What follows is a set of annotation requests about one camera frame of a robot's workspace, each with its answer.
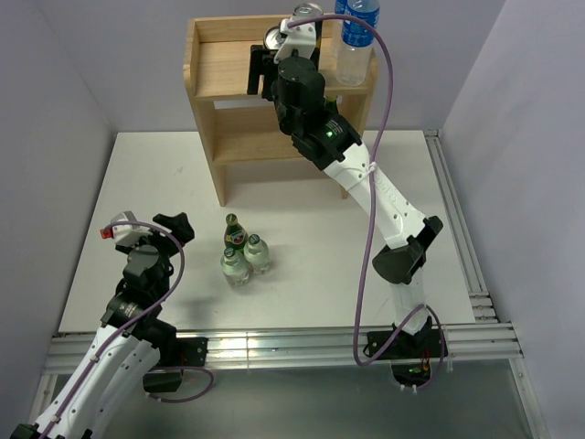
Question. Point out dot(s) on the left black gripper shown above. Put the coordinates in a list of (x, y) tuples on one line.
[(178, 225)]

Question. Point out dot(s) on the aluminium frame rails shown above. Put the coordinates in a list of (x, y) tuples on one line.
[(486, 338)]

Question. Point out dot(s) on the green bottle red label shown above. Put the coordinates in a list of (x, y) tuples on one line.
[(235, 236)]

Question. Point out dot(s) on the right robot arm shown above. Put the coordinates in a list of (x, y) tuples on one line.
[(336, 149)]

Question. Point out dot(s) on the front clear water bottle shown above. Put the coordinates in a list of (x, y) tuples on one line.
[(353, 43)]

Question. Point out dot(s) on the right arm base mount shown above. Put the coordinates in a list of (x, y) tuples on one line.
[(411, 356)]

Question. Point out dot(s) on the wooden two-tier shelf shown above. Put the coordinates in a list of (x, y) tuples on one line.
[(236, 127)]

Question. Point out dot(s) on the green bottle yellow label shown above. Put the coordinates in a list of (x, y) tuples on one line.
[(331, 104)]

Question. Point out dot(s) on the black can yellow label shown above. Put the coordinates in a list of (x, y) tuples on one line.
[(312, 10)]

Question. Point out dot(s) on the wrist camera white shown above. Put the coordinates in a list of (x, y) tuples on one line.
[(297, 37), (124, 231)]

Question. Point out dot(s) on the rear clear water bottle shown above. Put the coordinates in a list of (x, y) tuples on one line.
[(341, 7)]

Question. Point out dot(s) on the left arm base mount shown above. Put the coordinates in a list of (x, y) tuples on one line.
[(183, 352)]

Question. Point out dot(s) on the clear water bottle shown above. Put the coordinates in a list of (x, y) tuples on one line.
[(353, 43), (341, 7)]

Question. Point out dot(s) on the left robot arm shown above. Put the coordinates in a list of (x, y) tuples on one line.
[(130, 339)]

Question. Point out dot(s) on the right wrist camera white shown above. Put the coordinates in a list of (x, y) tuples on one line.
[(297, 37)]

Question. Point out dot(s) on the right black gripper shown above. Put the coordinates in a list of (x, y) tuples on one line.
[(260, 64)]

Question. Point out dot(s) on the clear soda bottle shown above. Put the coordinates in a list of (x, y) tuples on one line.
[(234, 267), (257, 254)]

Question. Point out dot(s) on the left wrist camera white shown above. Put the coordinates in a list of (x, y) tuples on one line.
[(124, 231)]

